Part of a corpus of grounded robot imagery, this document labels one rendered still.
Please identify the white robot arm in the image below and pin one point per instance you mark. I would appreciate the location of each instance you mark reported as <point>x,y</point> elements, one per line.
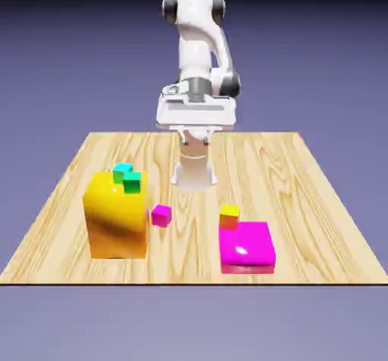
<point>197,48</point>

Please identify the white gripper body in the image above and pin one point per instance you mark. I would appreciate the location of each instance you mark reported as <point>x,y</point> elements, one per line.
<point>195,113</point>

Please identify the large yellow box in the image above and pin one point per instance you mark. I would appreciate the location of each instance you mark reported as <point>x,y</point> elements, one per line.
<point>116,215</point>

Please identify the small magenta cube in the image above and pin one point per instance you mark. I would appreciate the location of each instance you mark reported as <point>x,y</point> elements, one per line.
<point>161,215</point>

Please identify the small cyan cube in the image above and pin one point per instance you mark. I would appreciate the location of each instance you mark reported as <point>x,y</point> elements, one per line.
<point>121,170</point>

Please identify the large magenta box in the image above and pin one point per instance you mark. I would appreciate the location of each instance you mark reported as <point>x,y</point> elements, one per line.
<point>247,245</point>

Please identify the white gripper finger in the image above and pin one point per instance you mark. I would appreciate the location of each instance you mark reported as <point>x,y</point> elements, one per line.
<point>207,137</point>
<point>183,136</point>

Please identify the small yellow cube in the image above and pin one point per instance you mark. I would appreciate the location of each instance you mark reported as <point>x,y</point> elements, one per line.
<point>229,217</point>

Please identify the small green cube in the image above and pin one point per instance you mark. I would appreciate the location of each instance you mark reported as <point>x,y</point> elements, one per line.
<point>132,183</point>

